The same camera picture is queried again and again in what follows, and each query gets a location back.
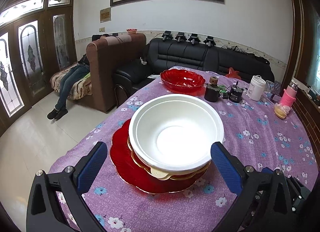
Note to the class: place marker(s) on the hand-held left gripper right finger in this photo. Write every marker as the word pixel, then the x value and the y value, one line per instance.
pixel 225 167

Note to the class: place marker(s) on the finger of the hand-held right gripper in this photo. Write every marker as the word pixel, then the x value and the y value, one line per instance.
pixel 300 192

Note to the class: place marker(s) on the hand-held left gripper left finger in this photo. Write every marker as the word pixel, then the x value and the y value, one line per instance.
pixel 91 164

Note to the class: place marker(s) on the large red gold-print plate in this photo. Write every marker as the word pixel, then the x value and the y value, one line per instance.
pixel 122 157

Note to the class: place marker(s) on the red gold-rimmed scalloped plate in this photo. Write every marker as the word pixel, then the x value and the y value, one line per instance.
pixel 140 165

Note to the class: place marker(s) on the wide white foam bowl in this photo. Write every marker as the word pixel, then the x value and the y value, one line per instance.
pixel 175 134

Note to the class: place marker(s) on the beige plastic bowl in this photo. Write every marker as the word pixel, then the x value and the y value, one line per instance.
pixel 160 173

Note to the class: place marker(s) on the purple floral tablecloth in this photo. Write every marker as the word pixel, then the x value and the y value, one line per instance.
pixel 250 127

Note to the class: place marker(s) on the black electric motor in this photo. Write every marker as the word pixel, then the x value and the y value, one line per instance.
pixel 235 95

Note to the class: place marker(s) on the dark jar with cork stopper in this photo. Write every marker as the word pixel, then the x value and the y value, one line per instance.
pixel 212 94

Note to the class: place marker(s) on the patterned daybed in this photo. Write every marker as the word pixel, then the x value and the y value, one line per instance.
pixel 80 90

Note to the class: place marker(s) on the metal chair back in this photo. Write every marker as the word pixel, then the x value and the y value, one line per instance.
pixel 117 94

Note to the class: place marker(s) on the bagged bread bun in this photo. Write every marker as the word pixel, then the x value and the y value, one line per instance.
pixel 281 113

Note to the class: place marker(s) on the green circuit board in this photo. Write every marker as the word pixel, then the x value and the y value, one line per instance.
pixel 222 88

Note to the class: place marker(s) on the white plastic jar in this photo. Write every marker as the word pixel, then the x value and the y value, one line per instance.
pixel 255 89

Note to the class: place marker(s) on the clear plastic bag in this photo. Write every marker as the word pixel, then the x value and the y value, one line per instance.
pixel 271 87

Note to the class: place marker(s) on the pink sleeved bottle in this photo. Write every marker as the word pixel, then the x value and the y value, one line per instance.
pixel 287 98

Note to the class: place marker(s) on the brown armchair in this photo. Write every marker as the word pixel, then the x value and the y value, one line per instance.
pixel 105 72

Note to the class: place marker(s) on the red plastic bag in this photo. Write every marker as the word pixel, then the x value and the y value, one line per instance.
pixel 232 73

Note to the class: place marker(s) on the red scalloped glass bowl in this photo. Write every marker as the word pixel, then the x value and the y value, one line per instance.
pixel 182 79

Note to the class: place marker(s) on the white charger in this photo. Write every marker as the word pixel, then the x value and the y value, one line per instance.
pixel 143 61

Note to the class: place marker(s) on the black leather sofa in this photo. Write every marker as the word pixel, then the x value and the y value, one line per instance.
pixel 187 54

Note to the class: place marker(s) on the spare black gripper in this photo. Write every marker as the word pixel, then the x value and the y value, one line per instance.
pixel 180 37
pixel 167 35
pixel 194 39
pixel 209 40

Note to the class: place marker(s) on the wooden glass panel doors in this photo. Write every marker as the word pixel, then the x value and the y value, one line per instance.
pixel 40 47

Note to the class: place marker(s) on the small red dish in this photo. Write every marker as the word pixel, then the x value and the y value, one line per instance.
pixel 132 31

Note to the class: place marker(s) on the wooden framed window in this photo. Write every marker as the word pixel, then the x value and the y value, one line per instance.
pixel 295 34

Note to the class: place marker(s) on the wall socket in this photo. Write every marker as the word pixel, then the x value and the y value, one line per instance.
pixel 102 29

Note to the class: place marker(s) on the wall plaque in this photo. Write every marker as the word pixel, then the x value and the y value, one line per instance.
pixel 105 15

